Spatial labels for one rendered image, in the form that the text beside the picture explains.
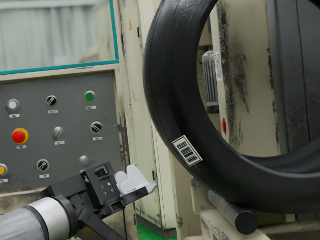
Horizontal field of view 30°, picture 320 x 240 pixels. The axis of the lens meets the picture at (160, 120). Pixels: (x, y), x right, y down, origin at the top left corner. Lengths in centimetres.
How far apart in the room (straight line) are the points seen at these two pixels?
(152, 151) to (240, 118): 315
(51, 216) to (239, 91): 77
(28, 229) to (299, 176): 55
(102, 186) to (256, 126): 66
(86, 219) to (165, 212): 378
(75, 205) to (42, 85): 101
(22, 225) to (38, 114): 107
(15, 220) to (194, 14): 52
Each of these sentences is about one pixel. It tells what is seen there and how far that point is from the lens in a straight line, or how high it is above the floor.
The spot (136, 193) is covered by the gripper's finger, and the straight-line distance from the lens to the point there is 99.
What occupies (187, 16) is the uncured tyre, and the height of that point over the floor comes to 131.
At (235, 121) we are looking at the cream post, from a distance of 153.
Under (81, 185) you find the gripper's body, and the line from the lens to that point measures 96.
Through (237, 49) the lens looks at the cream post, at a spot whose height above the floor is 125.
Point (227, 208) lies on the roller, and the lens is 127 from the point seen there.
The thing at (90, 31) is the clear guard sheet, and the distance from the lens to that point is 190.
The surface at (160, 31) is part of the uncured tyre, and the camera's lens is 117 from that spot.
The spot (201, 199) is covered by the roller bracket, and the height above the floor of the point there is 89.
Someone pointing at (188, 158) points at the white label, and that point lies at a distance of 117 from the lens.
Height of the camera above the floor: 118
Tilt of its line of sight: 3 degrees down
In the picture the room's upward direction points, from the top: 6 degrees counter-clockwise
